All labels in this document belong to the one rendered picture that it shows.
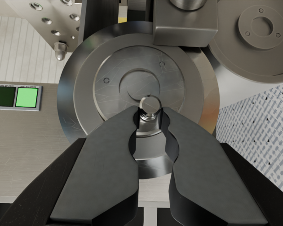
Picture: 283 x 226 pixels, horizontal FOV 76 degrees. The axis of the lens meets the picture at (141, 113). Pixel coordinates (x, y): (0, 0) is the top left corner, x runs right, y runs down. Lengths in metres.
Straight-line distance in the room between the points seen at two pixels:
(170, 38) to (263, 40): 0.10
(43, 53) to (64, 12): 1.85
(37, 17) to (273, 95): 0.47
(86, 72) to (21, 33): 2.33
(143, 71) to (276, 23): 0.15
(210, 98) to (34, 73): 2.14
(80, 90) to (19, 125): 0.43
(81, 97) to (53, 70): 2.02
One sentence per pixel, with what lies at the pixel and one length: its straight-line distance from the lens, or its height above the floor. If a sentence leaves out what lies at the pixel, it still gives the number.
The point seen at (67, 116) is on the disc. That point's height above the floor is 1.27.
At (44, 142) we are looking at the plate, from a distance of 0.55.
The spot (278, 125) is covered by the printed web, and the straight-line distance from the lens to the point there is 0.29.
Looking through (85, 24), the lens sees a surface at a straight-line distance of 0.21.
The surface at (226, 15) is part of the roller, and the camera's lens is 0.23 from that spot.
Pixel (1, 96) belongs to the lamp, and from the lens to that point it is 0.62.
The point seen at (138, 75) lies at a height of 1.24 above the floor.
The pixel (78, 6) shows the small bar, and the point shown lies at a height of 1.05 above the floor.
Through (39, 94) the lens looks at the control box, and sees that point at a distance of 0.56.
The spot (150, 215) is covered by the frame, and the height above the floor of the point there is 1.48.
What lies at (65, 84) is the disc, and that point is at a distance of 0.18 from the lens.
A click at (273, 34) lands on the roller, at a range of 0.23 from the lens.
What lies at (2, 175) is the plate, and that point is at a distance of 0.60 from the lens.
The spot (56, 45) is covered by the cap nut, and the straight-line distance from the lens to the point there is 0.58.
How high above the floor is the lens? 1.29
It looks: 9 degrees down
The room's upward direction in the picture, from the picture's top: 178 degrees counter-clockwise
